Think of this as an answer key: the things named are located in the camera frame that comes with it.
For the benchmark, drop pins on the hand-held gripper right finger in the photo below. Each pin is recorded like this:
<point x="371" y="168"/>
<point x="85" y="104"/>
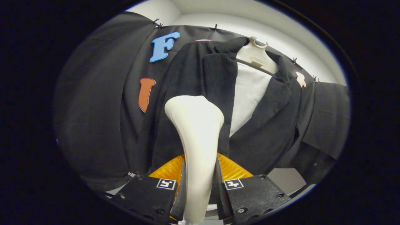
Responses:
<point x="219" y="197"/>

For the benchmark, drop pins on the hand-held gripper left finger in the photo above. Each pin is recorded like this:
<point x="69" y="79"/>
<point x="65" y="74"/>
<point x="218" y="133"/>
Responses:
<point x="182" y="200"/>

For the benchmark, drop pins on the white garment steamer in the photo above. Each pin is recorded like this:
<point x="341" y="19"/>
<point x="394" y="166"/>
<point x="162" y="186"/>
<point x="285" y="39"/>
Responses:
<point x="197" y="131"/>

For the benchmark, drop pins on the black suit jacket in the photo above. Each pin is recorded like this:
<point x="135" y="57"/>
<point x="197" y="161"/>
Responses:
<point x="265" y="125"/>

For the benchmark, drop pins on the white shirt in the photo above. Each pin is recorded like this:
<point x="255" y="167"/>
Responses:
<point x="250" y="93"/>

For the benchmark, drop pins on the beige cabinet with grey top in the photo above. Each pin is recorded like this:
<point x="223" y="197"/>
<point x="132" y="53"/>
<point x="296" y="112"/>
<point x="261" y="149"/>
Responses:
<point x="286" y="181"/>

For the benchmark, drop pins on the black backdrop cloth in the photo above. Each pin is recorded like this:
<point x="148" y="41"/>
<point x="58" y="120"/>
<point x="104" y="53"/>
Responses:
<point x="90" y="109"/>

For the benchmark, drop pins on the cream plastic torso hanger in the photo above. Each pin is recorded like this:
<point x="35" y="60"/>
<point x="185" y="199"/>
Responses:
<point x="254" y="54"/>

